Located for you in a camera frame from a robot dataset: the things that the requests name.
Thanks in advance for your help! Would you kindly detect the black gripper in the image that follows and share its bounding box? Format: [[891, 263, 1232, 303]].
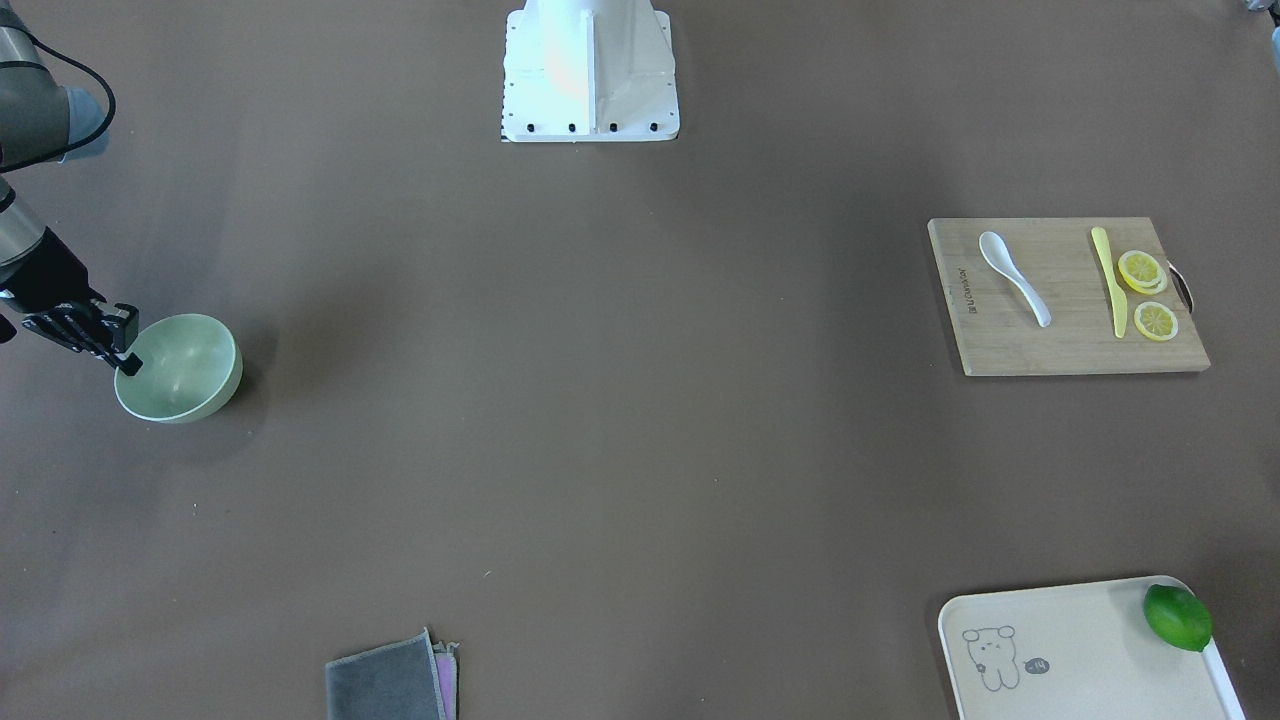
[[3, 229, 143, 377]]

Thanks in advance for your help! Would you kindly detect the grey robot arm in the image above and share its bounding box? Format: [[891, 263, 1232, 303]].
[[1, 1, 145, 377]]

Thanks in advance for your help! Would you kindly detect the bamboo cutting board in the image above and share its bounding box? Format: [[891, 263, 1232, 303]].
[[928, 217, 1210, 377]]

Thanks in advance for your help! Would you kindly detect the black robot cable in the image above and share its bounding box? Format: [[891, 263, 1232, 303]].
[[0, 8, 116, 170]]

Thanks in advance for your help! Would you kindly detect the yellow plastic knife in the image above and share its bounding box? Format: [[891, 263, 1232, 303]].
[[1091, 225, 1129, 340]]

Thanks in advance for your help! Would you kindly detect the grey cloth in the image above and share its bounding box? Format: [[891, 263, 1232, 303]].
[[325, 629, 443, 719]]

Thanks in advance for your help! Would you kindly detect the upper lemon slice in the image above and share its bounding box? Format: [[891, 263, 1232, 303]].
[[1116, 250, 1169, 296]]

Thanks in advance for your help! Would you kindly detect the green lime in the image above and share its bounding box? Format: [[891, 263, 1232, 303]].
[[1142, 584, 1213, 653]]

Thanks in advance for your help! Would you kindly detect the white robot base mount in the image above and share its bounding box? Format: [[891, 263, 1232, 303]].
[[500, 1, 681, 143]]

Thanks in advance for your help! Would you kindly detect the white ceramic spoon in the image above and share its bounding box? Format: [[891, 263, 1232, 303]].
[[978, 231, 1053, 328]]

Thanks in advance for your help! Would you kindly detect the lower lemon slice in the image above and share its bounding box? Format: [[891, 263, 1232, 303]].
[[1133, 301, 1180, 342]]

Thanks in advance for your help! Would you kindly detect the lemon slice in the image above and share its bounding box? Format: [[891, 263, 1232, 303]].
[[1116, 250, 1169, 296], [1133, 301, 1180, 342]]

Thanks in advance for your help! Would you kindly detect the pink cloth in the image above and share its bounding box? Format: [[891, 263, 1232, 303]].
[[431, 642, 460, 720]]

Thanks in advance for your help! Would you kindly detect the cream tray with bear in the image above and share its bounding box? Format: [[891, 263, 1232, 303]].
[[937, 575, 1244, 719]]

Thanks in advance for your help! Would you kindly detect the pale green bowl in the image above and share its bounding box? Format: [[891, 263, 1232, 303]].
[[113, 313, 244, 424]]

